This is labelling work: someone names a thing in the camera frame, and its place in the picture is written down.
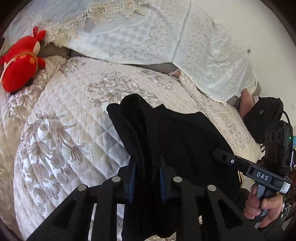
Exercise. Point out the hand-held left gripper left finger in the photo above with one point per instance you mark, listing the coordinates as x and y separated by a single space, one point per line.
132 183

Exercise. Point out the black pants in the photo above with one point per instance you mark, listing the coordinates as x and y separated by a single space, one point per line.
180 139

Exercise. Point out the blue quilted cover lace trim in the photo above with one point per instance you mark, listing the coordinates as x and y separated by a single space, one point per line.
57 11

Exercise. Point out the white lace pillow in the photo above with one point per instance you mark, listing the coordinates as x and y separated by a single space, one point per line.
196 46

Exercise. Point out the person's right hand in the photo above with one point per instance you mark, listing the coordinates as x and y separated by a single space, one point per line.
272 206

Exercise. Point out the red plush toy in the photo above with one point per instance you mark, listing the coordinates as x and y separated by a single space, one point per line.
20 67

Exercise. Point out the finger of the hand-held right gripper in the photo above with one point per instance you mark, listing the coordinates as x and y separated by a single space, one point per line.
229 160

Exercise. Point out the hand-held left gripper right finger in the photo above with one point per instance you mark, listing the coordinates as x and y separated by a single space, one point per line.
163 185

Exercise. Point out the floral quilted bedspread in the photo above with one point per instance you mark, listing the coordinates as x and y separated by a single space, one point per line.
69 115

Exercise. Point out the pink pillow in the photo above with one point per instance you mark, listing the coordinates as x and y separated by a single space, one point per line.
246 102

